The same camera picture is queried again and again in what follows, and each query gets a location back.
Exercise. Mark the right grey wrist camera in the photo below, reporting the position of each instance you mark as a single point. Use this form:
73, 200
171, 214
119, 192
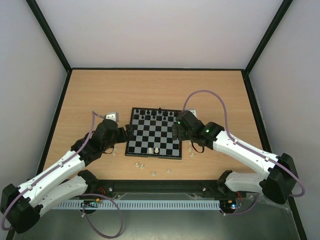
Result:
193, 111

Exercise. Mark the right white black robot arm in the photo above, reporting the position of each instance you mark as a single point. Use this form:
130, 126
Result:
274, 175

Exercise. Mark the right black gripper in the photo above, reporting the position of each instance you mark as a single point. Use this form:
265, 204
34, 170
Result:
177, 132

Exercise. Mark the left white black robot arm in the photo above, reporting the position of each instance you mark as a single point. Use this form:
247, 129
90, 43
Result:
23, 205

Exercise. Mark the black and silver chessboard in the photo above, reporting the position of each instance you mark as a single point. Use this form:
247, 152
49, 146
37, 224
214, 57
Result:
153, 132

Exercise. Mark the black enclosure frame post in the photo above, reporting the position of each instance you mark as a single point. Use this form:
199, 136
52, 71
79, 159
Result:
38, 14

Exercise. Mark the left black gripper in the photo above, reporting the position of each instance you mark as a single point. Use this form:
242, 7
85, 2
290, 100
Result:
130, 134

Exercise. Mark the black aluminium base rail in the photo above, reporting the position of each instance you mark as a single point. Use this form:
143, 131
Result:
160, 187

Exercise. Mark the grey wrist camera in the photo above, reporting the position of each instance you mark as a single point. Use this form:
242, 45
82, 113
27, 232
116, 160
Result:
193, 111
114, 116

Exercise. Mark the white slotted cable duct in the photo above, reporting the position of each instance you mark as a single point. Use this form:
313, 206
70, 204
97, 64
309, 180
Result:
212, 205

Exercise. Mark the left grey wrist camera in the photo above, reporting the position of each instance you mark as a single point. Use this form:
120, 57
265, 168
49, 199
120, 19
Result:
114, 116

